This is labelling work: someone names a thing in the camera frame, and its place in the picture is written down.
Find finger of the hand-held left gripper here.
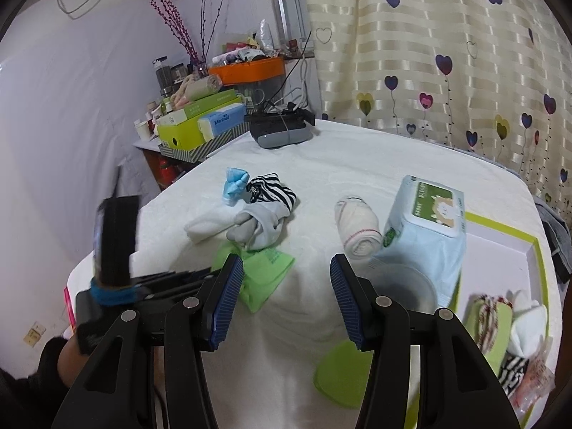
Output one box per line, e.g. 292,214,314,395
132,270,211,284
143,277,211,305

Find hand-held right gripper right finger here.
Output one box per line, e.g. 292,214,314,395
329,253,521,429

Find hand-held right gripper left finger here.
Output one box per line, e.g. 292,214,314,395
51,253,245,429

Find light green cloth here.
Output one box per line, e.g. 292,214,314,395
210,243,297,314

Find grey white sock bundle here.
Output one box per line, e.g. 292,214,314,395
226,203,291,251

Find blue face mask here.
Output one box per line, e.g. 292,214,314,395
221,167,250,206

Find large black white striped sock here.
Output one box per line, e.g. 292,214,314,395
246,172,299,215

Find green cloth roll with trim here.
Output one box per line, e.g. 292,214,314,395
462,294,514,380

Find yellow-green cardboard box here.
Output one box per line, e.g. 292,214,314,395
449,209,561,416

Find small black white striped sock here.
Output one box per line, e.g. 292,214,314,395
496,353,532,398

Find white sock ball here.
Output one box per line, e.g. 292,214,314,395
509,290,548,358

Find clear candy wrapper packet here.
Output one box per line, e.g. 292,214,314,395
509,344,557,416

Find clear lidded dark jar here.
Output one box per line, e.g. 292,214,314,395
357,261,439,318

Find green cream jar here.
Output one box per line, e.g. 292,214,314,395
313,339,380,409

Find side table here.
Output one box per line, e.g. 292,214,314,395
133,138,197,193

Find light blue wet wipes pack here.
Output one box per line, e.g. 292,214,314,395
373,174,468,309

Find yellow-green file box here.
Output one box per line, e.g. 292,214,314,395
156,118,206,150

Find blue white tissue box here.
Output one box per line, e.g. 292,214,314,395
197,103,248,139

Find green white flat box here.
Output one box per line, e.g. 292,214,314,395
156,89,242,128

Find glass jar with black lid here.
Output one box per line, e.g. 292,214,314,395
153,56,173,97

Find grey black headset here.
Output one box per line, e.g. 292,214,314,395
243,107,316,149

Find beige rolled towel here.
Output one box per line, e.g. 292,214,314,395
172,74,224,110

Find purple dried flower branches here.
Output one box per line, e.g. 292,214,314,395
149,0,235,77

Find orange tray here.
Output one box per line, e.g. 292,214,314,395
208,57,287,85

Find grey clothes pile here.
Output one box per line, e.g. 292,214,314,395
534,197,572,284

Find pile of small toiletries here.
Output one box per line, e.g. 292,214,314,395
212,20,280,65

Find heart print curtain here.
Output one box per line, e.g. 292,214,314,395
299,0,572,206

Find beige wall socket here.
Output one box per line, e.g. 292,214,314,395
24,322,48,347

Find grey window frame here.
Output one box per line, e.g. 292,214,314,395
268,0,314,59

